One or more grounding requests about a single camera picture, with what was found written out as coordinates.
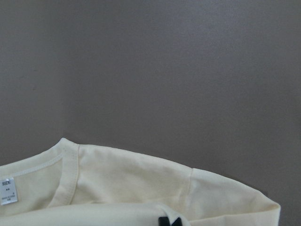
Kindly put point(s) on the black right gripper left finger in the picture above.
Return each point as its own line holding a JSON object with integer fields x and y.
{"x": 164, "y": 221}

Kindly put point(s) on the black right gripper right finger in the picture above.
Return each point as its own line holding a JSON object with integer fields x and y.
{"x": 176, "y": 220}

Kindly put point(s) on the beige long-sleeve printed shirt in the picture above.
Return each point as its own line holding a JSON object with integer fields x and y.
{"x": 89, "y": 185}

